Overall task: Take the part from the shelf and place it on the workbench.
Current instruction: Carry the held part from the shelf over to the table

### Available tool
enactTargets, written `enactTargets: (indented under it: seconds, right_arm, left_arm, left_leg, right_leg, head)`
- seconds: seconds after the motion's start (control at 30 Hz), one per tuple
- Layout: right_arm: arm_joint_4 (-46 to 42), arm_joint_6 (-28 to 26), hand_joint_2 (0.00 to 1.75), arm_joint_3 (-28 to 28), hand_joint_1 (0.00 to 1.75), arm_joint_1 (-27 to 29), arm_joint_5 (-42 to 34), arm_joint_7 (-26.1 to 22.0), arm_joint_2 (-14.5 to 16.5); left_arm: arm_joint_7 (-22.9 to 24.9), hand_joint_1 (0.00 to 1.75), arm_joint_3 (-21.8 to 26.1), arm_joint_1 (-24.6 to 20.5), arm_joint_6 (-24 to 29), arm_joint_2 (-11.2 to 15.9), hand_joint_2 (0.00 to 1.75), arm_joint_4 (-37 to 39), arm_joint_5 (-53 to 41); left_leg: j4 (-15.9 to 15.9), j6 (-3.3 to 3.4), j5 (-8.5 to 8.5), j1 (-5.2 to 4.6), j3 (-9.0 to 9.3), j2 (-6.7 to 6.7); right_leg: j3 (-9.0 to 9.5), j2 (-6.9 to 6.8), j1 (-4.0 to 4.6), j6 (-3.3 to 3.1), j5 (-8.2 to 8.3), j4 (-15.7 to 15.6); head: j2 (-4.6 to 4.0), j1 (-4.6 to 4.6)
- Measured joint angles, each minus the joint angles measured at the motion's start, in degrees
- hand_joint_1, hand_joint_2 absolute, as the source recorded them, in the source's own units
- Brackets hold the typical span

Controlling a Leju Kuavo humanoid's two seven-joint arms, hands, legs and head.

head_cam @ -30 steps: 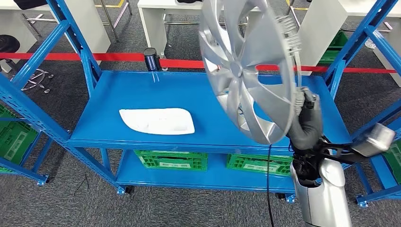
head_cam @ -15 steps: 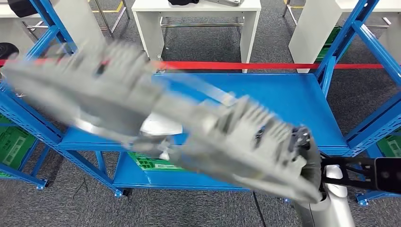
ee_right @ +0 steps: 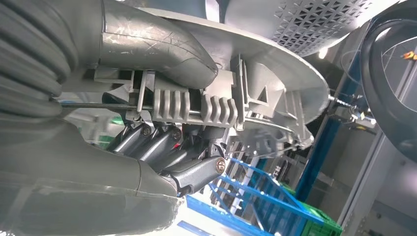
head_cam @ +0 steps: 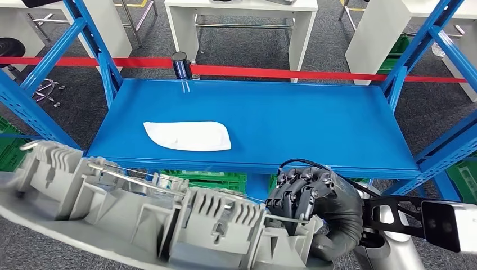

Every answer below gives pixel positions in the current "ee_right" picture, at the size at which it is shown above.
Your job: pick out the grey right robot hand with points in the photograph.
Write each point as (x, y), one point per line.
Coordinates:
(81, 195)

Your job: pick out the blue metal shelf rack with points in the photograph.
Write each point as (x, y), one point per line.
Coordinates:
(247, 192)
(325, 140)

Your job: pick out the green plastic crate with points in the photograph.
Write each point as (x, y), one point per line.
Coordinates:
(319, 221)

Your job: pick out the white perforated plastic panel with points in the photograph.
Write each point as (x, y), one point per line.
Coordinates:
(309, 22)

